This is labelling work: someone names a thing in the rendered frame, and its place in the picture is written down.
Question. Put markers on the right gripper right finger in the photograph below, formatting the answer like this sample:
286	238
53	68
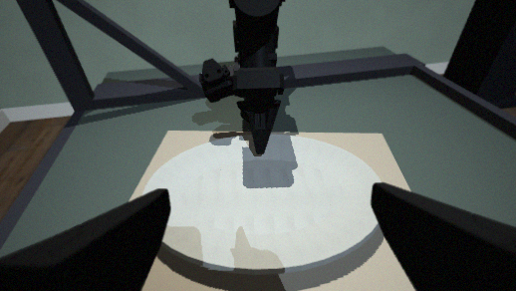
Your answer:
441	247

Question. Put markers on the white round platter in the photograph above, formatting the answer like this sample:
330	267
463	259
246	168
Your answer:
299	205

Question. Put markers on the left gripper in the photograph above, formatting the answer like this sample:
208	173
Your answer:
258	72

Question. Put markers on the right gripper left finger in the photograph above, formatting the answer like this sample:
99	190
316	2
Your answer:
113	251

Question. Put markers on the cream rectangular mat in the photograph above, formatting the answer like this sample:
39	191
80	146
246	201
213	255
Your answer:
372	267

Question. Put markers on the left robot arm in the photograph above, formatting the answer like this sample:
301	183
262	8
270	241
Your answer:
255	19

